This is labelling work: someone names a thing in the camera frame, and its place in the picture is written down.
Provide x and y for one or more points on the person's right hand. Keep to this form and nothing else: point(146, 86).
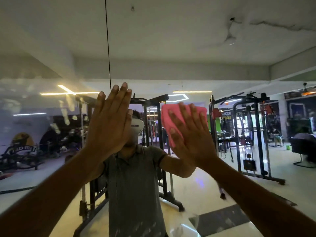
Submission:
point(195, 145)

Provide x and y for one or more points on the person's left hand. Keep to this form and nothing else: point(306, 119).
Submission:
point(108, 130)

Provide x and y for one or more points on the pink cloth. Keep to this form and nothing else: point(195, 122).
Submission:
point(166, 120)

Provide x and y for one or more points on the large wall mirror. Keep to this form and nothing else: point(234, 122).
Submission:
point(172, 46)

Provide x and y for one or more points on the person's right forearm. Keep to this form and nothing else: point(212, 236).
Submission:
point(259, 204)

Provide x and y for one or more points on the person's left forearm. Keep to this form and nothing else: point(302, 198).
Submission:
point(42, 194)

